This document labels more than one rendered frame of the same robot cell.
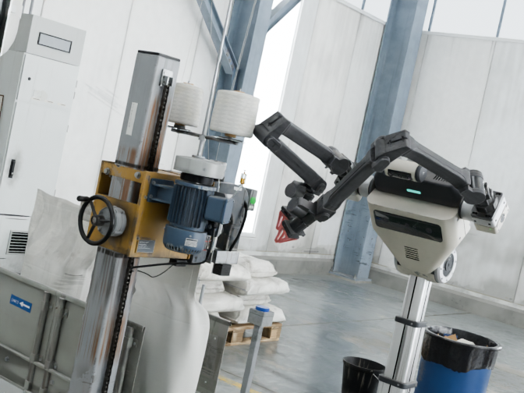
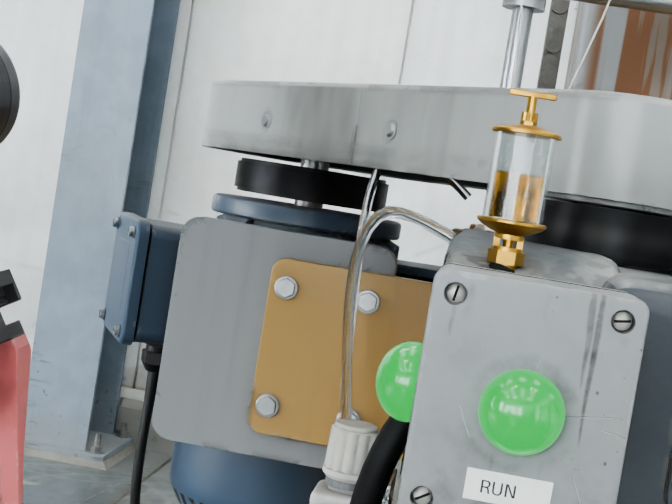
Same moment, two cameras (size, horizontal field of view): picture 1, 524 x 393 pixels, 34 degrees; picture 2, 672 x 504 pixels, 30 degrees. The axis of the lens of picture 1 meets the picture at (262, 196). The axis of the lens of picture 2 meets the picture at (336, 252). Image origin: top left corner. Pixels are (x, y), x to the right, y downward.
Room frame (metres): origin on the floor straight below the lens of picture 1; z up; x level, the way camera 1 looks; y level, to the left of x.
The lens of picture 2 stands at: (3.89, -0.23, 1.35)
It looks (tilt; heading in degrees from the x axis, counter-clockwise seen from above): 3 degrees down; 150
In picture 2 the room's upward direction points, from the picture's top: 9 degrees clockwise
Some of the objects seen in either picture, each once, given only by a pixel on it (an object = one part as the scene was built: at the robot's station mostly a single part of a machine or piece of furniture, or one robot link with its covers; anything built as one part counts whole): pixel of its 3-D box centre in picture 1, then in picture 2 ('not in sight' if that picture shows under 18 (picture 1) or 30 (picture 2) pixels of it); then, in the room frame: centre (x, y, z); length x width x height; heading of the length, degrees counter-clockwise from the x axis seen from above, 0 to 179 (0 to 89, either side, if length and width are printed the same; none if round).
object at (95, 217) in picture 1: (95, 220); not in sight; (2.97, 0.56, 1.13); 0.18 x 0.11 x 0.18; 53
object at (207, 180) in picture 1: (196, 178); (311, 187); (3.03, 0.24, 1.35); 0.12 x 0.12 x 0.04
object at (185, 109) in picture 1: (184, 104); not in sight; (3.31, 0.37, 1.61); 0.15 x 0.14 x 0.17; 53
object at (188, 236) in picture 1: (189, 217); (283, 362); (3.03, 0.24, 1.21); 0.15 x 0.15 x 0.25
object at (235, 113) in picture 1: (235, 114); not in sight; (3.15, 0.16, 1.61); 0.17 x 0.17 x 0.17
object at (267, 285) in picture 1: (249, 282); not in sight; (6.78, -0.04, 0.44); 0.68 x 0.44 x 0.15; 143
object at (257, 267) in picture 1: (233, 260); not in sight; (6.92, 0.12, 0.56); 0.67 x 0.43 x 0.15; 53
